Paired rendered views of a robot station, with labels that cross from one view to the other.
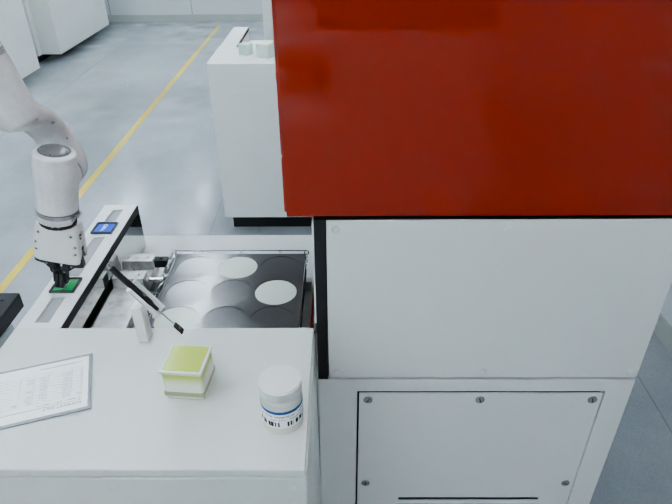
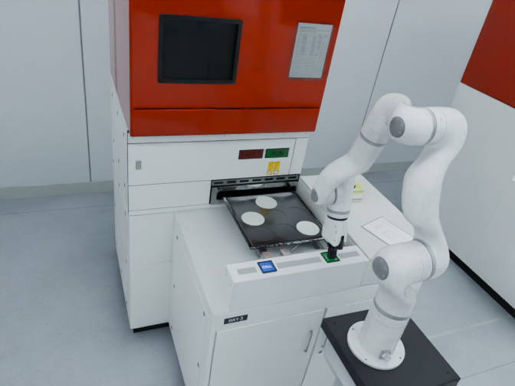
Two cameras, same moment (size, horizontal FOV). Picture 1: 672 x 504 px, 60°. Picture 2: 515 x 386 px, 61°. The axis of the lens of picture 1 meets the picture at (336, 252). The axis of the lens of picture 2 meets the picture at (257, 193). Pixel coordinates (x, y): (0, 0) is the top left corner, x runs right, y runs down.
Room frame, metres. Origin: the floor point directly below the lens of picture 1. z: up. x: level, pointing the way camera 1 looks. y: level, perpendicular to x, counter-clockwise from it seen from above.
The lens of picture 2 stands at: (1.95, 1.63, 1.99)
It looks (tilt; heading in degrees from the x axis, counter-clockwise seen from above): 32 degrees down; 243
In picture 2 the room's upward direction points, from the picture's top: 10 degrees clockwise
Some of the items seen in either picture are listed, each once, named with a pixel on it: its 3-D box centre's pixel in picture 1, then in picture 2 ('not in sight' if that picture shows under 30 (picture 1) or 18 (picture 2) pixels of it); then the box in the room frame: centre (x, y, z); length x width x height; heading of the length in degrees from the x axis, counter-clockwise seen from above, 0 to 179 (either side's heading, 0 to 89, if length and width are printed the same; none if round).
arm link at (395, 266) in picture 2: not in sight; (397, 279); (1.11, 0.95, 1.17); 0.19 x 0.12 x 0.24; 2
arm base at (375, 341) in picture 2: not in sight; (383, 325); (1.08, 0.95, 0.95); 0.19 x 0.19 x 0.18
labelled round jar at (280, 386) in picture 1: (281, 399); not in sight; (0.69, 0.09, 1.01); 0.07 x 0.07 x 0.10
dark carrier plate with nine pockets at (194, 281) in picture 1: (231, 292); (275, 216); (1.14, 0.26, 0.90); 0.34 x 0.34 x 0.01; 89
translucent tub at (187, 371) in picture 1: (188, 371); (352, 191); (0.77, 0.27, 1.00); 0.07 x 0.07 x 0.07; 84
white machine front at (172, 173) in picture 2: (323, 209); (221, 170); (1.33, 0.03, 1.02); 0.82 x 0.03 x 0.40; 179
